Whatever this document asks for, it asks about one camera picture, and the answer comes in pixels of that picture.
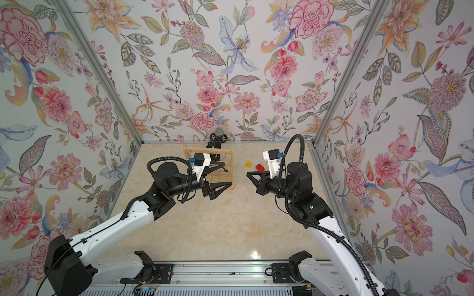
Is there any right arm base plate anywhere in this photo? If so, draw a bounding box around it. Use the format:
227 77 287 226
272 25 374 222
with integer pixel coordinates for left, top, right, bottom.
270 263 307 284

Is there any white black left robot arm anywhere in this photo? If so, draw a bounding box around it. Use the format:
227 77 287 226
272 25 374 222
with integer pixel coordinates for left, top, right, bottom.
44 153 232 296

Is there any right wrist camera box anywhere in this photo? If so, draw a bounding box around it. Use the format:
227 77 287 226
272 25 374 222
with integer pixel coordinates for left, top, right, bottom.
263 149 284 179

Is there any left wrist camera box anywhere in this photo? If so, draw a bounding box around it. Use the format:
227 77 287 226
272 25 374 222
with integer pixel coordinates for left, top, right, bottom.
188 152 211 182

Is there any wooden jewelry display stand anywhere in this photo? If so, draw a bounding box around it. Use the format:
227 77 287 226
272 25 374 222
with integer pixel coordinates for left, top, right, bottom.
183 145 235 191

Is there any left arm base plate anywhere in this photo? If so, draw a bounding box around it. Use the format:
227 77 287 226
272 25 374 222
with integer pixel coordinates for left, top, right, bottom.
120 263 174 284

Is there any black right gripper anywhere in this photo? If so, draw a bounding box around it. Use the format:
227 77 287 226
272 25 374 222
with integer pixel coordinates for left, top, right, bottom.
250 171 301 206

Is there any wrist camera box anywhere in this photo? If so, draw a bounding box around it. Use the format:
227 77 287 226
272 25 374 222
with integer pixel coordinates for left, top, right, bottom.
263 149 284 179
188 152 211 182

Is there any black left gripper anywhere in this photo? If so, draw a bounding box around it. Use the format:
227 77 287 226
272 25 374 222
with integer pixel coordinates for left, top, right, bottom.
167 161 230 201

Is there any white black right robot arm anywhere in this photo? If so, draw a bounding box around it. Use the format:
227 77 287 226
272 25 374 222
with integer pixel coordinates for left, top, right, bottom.
246 134 399 296

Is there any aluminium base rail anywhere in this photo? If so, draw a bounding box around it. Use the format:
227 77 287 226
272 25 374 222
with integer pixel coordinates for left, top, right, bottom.
84 260 323 296

